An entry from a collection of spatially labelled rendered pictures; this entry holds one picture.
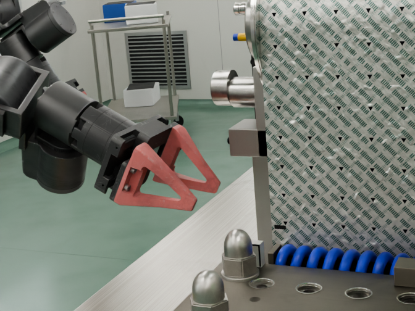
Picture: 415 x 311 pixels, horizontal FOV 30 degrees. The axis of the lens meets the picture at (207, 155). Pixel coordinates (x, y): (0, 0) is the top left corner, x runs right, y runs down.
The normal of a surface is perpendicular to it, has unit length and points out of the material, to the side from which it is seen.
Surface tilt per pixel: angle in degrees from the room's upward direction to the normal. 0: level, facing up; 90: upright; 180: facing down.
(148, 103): 90
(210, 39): 90
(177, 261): 0
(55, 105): 61
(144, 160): 99
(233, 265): 90
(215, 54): 90
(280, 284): 0
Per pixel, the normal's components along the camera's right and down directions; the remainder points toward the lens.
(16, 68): 0.46, -0.60
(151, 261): -0.08, -0.96
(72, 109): -0.09, -0.33
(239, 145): -0.39, 0.26
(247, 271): 0.60, 0.15
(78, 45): 0.92, 0.03
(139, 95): -0.12, 0.26
